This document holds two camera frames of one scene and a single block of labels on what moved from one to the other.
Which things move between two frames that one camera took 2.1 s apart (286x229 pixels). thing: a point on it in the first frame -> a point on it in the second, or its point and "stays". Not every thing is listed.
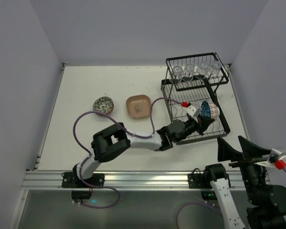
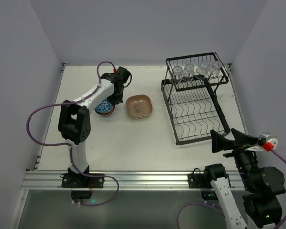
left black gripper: x=199 y=123 -> x=119 y=94
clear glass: x=188 y=72 stays
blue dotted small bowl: x=205 y=110 -> x=105 y=106
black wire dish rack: x=191 y=87 stays
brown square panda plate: x=138 y=106 stays
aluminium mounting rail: x=124 y=180 stays
